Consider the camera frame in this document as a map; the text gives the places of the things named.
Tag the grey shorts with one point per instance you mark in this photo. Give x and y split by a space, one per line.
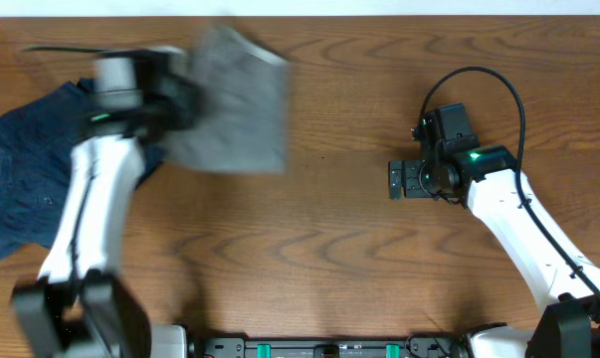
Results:
245 108

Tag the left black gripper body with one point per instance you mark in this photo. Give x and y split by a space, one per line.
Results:
172 116

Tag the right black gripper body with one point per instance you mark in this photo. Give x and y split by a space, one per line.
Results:
422 180

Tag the folded navy blue shorts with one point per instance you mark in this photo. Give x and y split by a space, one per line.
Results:
36 141

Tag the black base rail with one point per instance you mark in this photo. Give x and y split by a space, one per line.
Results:
329 348

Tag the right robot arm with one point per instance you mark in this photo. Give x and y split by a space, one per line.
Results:
565 285

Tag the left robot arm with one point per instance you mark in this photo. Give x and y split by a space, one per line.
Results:
78 306

